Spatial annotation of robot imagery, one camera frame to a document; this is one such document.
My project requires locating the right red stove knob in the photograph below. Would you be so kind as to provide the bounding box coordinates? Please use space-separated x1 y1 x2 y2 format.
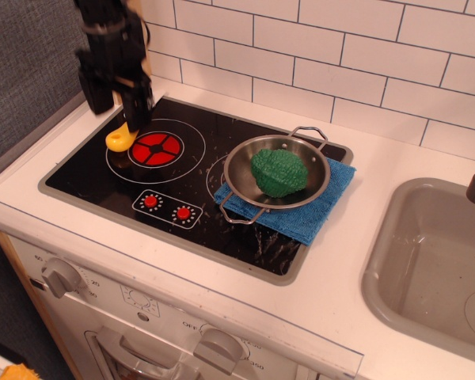
176 207 192 221

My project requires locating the orange toy at corner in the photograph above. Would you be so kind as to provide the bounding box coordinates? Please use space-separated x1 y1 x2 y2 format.
0 363 40 380

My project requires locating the grey oven temperature dial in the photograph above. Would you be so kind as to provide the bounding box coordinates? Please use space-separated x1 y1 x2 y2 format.
193 329 244 375

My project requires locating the grey toy sink basin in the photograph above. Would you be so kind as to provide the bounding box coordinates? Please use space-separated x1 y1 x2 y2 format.
362 178 475 362

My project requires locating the red stove knob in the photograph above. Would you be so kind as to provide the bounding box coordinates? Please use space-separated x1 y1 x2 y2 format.
176 207 192 221
143 195 158 208

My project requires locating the blue folded cloth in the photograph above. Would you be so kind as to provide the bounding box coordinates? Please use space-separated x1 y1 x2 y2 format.
215 158 355 245

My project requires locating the black toy stove top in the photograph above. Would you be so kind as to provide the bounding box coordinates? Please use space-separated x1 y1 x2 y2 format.
37 90 355 287

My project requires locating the grey oven door handle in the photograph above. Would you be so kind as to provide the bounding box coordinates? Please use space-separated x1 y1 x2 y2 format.
93 327 200 379

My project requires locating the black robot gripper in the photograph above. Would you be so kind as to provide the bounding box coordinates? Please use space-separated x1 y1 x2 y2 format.
74 1 154 133

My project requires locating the green toy vegetable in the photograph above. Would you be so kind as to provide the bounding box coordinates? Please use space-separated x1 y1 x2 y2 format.
251 149 309 198

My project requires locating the left red stove knob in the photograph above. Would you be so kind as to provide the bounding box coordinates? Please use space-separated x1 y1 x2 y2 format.
143 195 158 208

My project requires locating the steel two-handled pan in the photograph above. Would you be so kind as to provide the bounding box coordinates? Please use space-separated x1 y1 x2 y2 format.
219 127 331 225

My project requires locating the grey timer dial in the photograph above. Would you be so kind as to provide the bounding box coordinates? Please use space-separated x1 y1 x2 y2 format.
41 258 82 298

